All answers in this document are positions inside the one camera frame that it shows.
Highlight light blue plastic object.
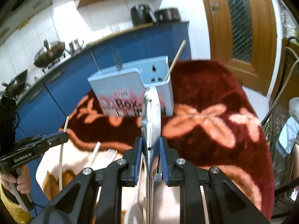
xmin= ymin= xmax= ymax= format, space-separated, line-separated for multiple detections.
xmin=276 ymin=116 xmax=299 ymax=158

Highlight white chopstick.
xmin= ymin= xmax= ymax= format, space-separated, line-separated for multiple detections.
xmin=58 ymin=116 xmax=70 ymax=192

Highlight stainless steel kettle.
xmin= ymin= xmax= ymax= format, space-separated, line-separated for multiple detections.
xmin=69 ymin=38 xmax=84 ymax=53

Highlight white plastic spoon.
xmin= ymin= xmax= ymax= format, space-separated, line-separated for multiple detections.
xmin=123 ymin=187 xmax=143 ymax=224

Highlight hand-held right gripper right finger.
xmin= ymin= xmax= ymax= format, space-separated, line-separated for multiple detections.
xmin=159 ymin=136 xmax=271 ymax=224

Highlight dark metal wok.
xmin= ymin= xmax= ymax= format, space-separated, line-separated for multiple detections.
xmin=34 ymin=40 xmax=66 ymax=68

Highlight red floral blanket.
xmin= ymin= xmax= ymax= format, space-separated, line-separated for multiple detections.
xmin=35 ymin=59 xmax=275 ymax=224

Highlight gas stove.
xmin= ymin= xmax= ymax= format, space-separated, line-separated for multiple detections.
xmin=41 ymin=58 xmax=70 ymax=74

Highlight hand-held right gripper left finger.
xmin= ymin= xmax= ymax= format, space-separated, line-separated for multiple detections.
xmin=30 ymin=136 xmax=143 ymax=224

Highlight grey range hood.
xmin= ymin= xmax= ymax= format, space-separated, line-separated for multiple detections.
xmin=0 ymin=0 xmax=55 ymax=46

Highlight light blue utensil holder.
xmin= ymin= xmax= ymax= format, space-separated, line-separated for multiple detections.
xmin=87 ymin=55 xmax=174 ymax=117

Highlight stainless steel spoon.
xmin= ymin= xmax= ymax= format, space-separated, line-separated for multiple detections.
xmin=140 ymin=86 xmax=162 ymax=224

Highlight wooden door with glass panel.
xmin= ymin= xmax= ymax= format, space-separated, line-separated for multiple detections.
xmin=197 ymin=0 xmax=284 ymax=96

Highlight pale plastic fork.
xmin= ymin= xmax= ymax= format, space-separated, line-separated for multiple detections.
xmin=105 ymin=149 xmax=118 ymax=162

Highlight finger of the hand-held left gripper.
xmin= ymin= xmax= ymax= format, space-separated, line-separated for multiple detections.
xmin=15 ymin=132 xmax=67 ymax=149
xmin=35 ymin=134 xmax=70 ymax=153

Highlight person's left hand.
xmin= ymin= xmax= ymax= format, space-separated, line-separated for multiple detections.
xmin=0 ymin=166 xmax=32 ymax=193

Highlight black frying pan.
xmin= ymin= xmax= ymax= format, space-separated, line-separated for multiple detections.
xmin=1 ymin=69 xmax=30 ymax=94

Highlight metal fork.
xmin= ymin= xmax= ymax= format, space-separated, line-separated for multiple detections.
xmin=111 ymin=47 xmax=122 ymax=71

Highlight black metal rack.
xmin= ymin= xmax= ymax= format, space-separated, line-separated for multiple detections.
xmin=260 ymin=98 xmax=299 ymax=196

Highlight beige spoon with pale handle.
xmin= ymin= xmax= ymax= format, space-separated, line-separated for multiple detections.
xmin=88 ymin=142 xmax=101 ymax=171

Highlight wooden chopstick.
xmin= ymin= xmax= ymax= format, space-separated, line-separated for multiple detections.
xmin=91 ymin=51 xmax=100 ymax=72
xmin=164 ymin=39 xmax=187 ymax=81

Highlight white hose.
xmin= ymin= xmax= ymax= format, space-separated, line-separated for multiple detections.
xmin=269 ymin=58 xmax=299 ymax=119

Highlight person's left forearm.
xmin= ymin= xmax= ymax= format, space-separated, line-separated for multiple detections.
xmin=0 ymin=187 xmax=30 ymax=224

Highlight blue kitchen base cabinets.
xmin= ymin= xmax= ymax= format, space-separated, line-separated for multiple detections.
xmin=0 ymin=21 xmax=191 ymax=210

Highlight black air fryer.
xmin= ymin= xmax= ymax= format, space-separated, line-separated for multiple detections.
xmin=130 ymin=3 xmax=156 ymax=27

